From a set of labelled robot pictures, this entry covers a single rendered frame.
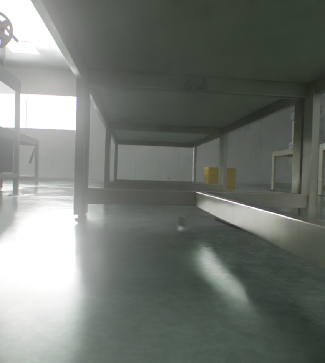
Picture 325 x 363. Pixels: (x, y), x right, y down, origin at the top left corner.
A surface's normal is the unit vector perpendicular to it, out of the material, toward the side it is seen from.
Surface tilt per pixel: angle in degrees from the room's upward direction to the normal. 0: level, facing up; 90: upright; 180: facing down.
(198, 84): 90
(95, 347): 0
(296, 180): 90
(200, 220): 90
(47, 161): 90
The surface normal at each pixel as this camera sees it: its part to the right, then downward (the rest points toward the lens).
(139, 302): 0.03, -1.00
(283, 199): 0.10, 0.02
